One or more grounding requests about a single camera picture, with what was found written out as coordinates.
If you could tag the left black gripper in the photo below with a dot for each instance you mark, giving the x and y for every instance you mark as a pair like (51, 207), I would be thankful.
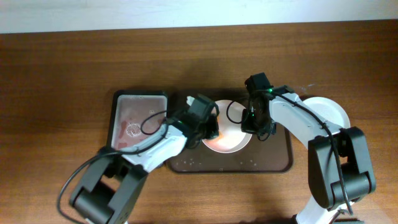
(212, 122)

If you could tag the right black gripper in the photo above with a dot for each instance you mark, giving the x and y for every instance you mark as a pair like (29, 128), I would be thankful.
(246, 126)

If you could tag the pinkish white plate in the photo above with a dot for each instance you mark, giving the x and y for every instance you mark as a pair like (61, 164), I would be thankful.
(233, 140)

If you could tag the pale green plate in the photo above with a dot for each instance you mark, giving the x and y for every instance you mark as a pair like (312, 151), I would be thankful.
(330, 110)

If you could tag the orange green scrub sponge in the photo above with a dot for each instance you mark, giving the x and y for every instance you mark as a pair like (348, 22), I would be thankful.
(221, 126)

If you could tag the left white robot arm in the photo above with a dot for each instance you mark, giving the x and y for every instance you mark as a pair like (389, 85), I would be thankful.
(113, 179)

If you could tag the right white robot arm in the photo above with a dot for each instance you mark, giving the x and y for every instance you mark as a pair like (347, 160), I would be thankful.
(340, 171)

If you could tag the large brown serving tray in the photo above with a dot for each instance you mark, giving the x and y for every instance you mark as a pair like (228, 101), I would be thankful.
(271, 156)

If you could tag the small tray with soapy water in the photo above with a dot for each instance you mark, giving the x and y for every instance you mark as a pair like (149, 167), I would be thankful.
(136, 125)

